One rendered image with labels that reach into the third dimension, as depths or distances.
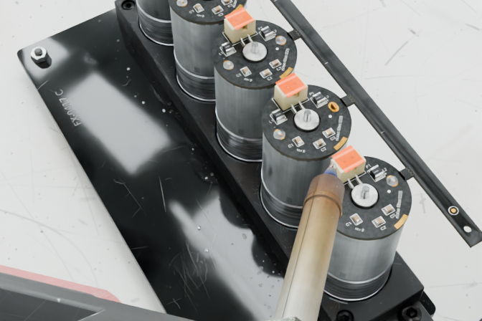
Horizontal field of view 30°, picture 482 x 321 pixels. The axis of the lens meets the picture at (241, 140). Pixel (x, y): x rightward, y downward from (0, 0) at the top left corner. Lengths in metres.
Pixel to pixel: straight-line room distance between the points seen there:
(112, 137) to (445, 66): 0.13
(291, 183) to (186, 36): 0.06
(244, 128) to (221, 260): 0.04
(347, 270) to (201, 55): 0.08
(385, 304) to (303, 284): 0.10
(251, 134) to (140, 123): 0.05
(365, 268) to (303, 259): 0.07
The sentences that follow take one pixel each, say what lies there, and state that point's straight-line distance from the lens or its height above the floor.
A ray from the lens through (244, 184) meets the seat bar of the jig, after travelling 0.29.
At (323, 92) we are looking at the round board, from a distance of 0.26.
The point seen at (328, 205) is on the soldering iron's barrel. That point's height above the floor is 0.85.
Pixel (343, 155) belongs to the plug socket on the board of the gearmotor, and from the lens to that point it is 0.24.
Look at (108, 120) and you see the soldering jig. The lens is 0.32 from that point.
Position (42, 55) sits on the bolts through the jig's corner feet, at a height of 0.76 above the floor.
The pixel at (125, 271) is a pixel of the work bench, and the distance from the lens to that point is 0.30.
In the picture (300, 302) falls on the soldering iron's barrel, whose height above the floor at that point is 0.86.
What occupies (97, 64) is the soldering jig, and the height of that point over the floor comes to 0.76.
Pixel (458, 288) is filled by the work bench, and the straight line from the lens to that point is 0.30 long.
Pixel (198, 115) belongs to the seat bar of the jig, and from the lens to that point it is 0.30.
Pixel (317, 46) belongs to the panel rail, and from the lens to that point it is 0.27.
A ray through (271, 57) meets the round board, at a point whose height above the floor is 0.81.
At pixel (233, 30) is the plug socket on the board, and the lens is 0.26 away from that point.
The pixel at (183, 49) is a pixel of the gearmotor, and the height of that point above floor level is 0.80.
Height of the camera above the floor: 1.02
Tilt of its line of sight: 57 degrees down
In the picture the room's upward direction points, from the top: straight up
